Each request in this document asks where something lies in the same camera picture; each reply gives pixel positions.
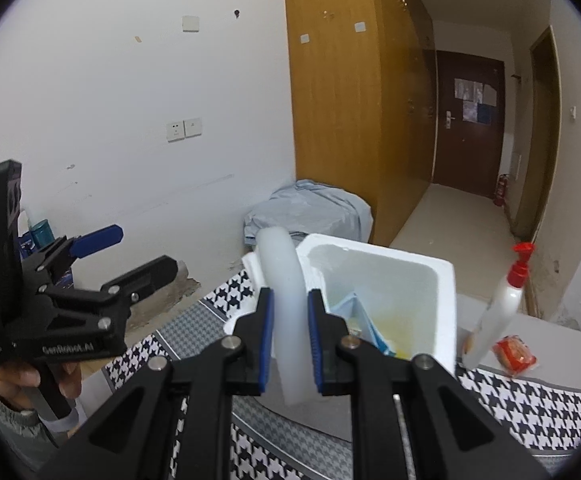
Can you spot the teal round container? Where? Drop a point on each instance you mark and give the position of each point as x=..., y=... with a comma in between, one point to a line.
x=41, y=232

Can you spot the white wall plate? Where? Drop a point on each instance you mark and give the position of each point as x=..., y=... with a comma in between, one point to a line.
x=190, y=23

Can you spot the papers on door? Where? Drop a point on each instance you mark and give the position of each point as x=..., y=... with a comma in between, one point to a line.
x=473, y=100

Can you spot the dark brown door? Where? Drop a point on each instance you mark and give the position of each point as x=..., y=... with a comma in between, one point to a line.
x=465, y=155

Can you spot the person's left hand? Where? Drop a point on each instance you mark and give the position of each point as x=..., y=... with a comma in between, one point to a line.
x=15, y=387

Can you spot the houndstooth blanket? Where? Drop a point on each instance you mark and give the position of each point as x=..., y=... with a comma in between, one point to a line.
x=520, y=410

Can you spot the person's left forearm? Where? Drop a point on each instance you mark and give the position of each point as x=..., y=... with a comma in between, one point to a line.
x=0, y=432

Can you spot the blue face mask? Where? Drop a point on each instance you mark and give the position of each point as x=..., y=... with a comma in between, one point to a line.
x=358, y=317

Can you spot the red snack packet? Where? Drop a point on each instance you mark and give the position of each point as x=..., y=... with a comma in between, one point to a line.
x=515, y=355

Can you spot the white wall switch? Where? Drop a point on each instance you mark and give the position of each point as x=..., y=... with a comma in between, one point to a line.
x=193, y=127

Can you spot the white foam box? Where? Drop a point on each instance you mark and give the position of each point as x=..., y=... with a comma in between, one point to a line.
x=420, y=300

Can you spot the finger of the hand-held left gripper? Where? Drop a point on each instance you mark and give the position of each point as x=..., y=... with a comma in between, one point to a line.
x=145, y=275
x=98, y=240

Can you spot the wooden wardrobe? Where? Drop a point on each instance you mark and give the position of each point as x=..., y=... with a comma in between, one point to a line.
x=340, y=110

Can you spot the grey-blue cloth pile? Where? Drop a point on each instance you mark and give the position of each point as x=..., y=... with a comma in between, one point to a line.
x=310, y=210

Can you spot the white wall socket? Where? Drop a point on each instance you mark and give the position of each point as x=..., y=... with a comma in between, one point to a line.
x=175, y=131

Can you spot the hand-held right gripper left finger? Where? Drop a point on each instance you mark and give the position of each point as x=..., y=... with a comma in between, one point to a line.
x=266, y=340

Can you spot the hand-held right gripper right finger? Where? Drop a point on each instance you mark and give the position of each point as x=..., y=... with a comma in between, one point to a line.
x=315, y=340

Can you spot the red fire extinguisher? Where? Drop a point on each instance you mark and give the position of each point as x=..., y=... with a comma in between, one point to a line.
x=501, y=190

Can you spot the white pump bottle red cap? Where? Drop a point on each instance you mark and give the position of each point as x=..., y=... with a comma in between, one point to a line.
x=495, y=315

